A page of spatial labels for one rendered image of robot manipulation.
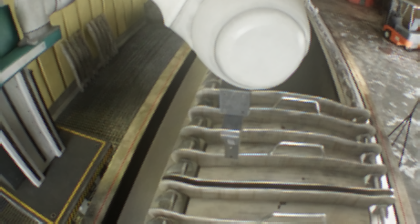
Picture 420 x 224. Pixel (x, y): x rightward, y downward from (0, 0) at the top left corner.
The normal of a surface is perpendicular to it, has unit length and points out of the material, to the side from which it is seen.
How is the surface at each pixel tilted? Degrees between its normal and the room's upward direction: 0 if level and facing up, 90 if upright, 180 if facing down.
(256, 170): 7
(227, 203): 10
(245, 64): 94
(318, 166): 90
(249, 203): 7
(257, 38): 95
